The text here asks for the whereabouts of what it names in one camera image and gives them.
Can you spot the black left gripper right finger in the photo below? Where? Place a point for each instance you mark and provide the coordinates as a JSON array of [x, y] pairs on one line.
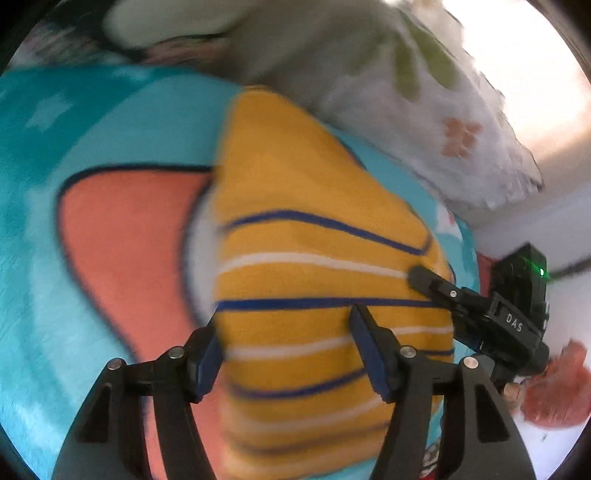
[[479, 437]]

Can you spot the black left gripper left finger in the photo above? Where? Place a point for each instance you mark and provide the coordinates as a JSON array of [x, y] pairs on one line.
[[108, 438]]

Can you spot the yellow striped knit sweater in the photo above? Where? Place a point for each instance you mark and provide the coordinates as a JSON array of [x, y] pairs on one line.
[[306, 233]]

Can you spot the red cloth item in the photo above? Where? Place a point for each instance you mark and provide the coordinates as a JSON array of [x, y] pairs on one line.
[[558, 398]]

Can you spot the white leaf print pillow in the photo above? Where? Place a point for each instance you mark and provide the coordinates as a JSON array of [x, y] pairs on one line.
[[379, 72]]

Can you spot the teal star fleece blanket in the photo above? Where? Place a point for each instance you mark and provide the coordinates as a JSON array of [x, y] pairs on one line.
[[109, 241]]

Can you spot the white silhouette print pillow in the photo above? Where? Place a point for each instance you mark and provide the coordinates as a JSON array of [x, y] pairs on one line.
[[141, 23]]

